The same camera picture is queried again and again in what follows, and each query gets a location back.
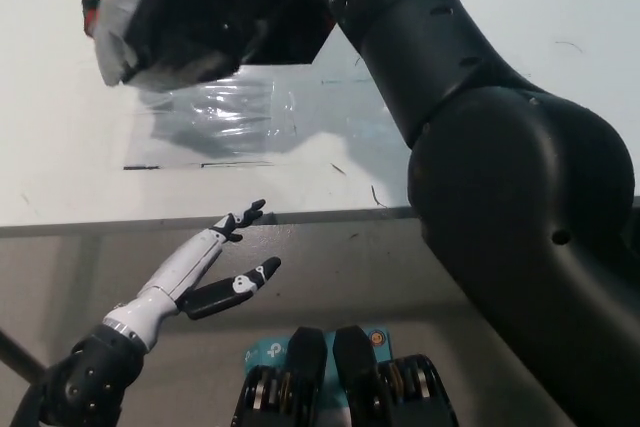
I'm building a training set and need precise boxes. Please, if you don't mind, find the red green patterned cloth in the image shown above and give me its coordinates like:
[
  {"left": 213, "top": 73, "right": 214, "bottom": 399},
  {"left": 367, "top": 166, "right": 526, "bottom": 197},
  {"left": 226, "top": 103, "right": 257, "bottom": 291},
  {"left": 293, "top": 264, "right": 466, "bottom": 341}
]
[{"left": 81, "top": 0, "right": 105, "bottom": 39}]

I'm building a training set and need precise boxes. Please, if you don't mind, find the black table leg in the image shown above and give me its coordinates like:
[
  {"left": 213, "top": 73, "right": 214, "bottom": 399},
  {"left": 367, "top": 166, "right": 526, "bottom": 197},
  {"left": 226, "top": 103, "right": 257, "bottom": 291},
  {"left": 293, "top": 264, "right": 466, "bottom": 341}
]
[{"left": 0, "top": 329, "right": 46, "bottom": 383}]

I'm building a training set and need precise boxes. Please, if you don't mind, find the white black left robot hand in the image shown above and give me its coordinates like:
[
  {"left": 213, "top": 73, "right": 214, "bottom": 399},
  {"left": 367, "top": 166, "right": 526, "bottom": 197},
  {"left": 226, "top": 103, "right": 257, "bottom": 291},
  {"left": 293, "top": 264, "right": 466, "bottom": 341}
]
[{"left": 103, "top": 199, "right": 282, "bottom": 351}]

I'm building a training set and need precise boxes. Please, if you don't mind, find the black plastic bag grey lining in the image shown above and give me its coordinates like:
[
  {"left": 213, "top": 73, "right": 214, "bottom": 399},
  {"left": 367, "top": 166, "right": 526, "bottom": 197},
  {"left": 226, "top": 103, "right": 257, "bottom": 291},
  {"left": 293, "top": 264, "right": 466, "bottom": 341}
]
[{"left": 92, "top": 0, "right": 341, "bottom": 93}]

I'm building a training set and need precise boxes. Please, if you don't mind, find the teal TP-Link box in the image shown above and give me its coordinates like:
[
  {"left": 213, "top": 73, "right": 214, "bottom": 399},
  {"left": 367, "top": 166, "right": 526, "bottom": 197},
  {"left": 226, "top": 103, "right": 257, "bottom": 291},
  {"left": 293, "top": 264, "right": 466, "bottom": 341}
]
[{"left": 244, "top": 327, "right": 396, "bottom": 427}]

